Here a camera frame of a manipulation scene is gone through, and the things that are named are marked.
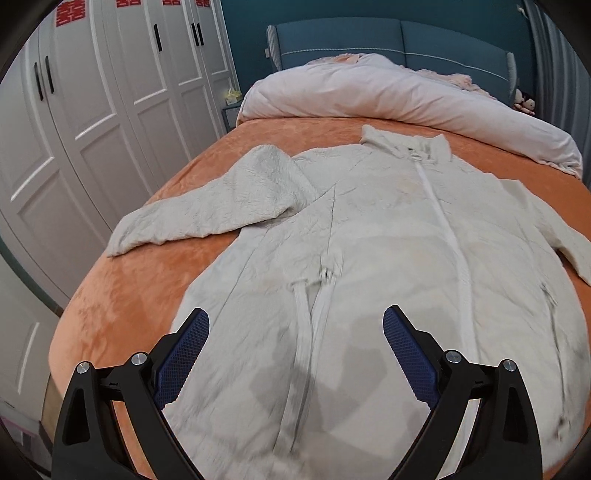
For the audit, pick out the blue bedside table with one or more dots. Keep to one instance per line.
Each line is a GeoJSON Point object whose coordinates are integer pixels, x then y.
{"type": "Point", "coordinates": [229, 115]}

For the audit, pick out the pale pink duvet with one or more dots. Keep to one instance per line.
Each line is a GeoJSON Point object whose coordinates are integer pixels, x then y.
{"type": "Point", "coordinates": [372, 86]}

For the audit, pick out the grey blue curtain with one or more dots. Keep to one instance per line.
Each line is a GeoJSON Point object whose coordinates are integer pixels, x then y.
{"type": "Point", "coordinates": [563, 83]}

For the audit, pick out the cream white quilted coat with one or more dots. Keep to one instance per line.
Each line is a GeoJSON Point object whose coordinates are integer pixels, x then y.
{"type": "Point", "coordinates": [296, 379]}

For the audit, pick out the plush toy beside bed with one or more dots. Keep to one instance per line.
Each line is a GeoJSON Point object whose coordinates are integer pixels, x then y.
{"type": "Point", "coordinates": [524, 103]}

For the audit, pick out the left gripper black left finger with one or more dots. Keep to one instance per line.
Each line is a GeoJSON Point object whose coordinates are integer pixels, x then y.
{"type": "Point", "coordinates": [89, 443]}

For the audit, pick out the blue upholstered headboard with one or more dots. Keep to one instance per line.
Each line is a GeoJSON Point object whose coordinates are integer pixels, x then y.
{"type": "Point", "coordinates": [414, 45]}

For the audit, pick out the peach pink ruffled pillow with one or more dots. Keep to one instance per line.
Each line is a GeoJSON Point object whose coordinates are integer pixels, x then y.
{"type": "Point", "coordinates": [458, 80]}

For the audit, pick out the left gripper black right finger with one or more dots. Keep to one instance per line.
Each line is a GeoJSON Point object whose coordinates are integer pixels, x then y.
{"type": "Point", "coordinates": [504, 441]}

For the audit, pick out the yellow tissue pack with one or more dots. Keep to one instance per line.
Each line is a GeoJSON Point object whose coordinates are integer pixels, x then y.
{"type": "Point", "coordinates": [232, 96]}

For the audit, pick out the orange bed sheet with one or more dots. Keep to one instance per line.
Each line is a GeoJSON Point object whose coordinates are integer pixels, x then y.
{"type": "Point", "coordinates": [126, 304]}

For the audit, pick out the white wardrobe with red stickers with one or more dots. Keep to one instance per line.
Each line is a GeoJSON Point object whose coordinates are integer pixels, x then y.
{"type": "Point", "coordinates": [104, 103]}

